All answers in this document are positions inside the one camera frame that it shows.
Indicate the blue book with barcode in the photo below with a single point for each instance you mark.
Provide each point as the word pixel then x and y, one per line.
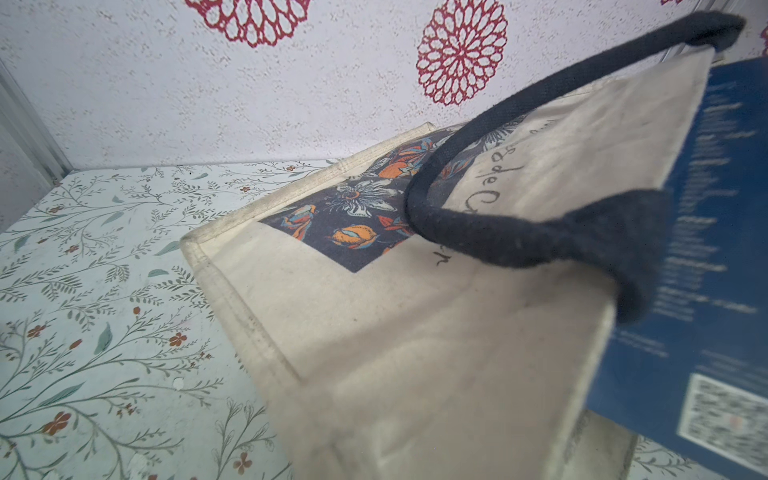
pixel 692 375

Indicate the cream canvas tote bag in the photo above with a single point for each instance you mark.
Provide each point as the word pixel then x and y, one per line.
pixel 444 318

